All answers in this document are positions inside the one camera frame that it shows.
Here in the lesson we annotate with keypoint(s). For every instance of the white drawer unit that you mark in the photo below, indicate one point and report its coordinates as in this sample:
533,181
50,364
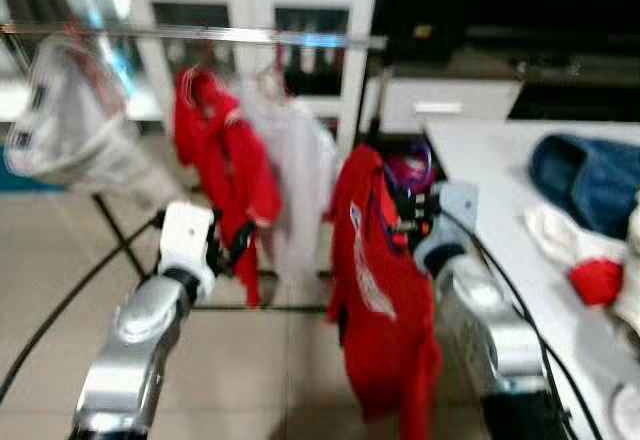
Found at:
490,95

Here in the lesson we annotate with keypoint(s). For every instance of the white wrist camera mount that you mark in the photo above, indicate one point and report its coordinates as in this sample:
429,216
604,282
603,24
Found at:
450,215
185,245

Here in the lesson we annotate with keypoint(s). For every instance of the white denim skirt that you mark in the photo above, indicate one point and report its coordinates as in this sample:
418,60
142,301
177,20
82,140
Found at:
70,130

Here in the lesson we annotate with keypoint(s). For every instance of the large black box gold label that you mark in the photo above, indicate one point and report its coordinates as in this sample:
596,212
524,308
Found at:
500,0

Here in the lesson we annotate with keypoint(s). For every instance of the white garment red cuff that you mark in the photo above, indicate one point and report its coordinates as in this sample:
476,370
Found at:
555,230

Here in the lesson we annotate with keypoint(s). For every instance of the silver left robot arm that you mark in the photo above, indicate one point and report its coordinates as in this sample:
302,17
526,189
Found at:
130,360

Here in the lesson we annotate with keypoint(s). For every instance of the metal clothes rack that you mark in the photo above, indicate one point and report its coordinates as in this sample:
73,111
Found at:
150,32

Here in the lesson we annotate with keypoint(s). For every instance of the blue denim garment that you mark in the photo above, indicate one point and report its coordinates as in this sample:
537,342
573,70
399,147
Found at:
590,185

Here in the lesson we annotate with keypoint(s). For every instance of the red shirt white trim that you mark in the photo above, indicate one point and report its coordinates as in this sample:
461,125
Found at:
235,170

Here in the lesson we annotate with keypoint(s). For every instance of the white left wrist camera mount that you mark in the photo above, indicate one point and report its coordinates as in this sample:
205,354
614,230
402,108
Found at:
185,245

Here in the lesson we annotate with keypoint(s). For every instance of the red shirt white blue print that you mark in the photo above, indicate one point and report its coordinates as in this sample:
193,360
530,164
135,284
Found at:
400,360

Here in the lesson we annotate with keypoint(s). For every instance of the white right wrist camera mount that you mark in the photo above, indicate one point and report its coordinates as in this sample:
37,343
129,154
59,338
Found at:
450,215

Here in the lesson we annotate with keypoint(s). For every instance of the cream garment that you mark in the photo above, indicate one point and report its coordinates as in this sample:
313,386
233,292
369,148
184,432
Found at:
632,280

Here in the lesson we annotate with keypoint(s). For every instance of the purple hanger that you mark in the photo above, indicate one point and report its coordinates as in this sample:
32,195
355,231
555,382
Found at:
428,165

